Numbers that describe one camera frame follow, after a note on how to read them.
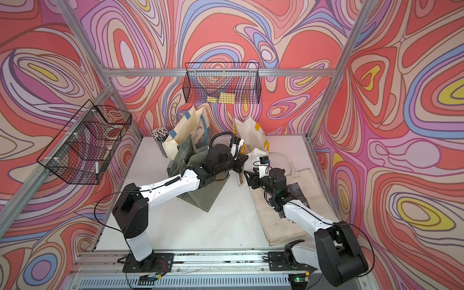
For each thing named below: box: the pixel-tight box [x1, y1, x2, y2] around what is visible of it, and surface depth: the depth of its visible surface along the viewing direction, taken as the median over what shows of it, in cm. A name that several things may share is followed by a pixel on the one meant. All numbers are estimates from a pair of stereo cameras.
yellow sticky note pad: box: [218, 91, 236, 104], surface depth 90 cm
